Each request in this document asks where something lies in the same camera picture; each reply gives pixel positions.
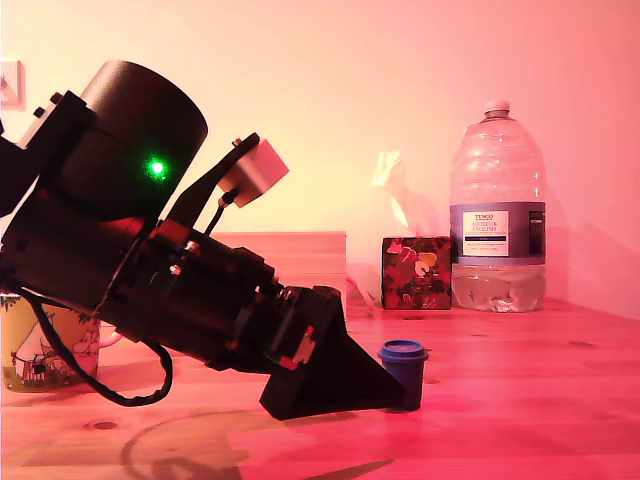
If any pale tissue sheet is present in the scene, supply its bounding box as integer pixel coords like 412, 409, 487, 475
372, 151, 442, 239

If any short black camera cable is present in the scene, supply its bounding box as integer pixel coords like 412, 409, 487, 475
202, 188, 239, 239

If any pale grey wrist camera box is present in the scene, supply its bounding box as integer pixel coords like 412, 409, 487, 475
160, 132, 291, 246

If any blue coffee capsule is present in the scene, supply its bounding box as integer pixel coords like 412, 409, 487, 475
377, 339, 430, 412

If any light wooden box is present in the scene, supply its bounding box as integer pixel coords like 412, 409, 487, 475
207, 230, 349, 304

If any large clear water bottle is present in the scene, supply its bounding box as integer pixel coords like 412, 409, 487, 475
448, 99, 548, 314

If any white cable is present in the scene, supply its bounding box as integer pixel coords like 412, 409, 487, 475
347, 263, 382, 319

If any floral print tissue box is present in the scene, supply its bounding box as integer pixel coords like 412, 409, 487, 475
381, 235, 454, 311

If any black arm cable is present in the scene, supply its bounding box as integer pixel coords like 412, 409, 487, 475
19, 287, 175, 408

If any cartoon print mug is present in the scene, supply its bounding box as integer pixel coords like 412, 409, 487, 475
0, 293, 124, 394

